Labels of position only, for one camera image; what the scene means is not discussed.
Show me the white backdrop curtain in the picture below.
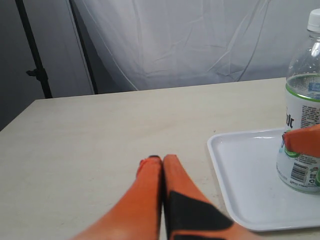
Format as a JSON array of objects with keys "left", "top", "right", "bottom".
[{"left": 72, "top": 0, "right": 320, "bottom": 93}]

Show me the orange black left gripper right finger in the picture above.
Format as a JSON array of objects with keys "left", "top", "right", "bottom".
[{"left": 163, "top": 154, "right": 253, "bottom": 240}]

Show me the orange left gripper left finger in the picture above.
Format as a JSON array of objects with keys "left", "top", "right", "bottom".
[{"left": 72, "top": 155, "right": 163, "bottom": 240}]

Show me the white rectangular plastic tray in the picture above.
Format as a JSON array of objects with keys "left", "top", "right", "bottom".
[{"left": 207, "top": 128, "right": 320, "bottom": 232}]

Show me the clear plastic water bottle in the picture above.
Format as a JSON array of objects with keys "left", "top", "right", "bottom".
[{"left": 276, "top": 9, "right": 320, "bottom": 193}]

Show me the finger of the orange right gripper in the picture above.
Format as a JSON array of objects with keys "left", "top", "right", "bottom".
[{"left": 282, "top": 124, "right": 320, "bottom": 158}]

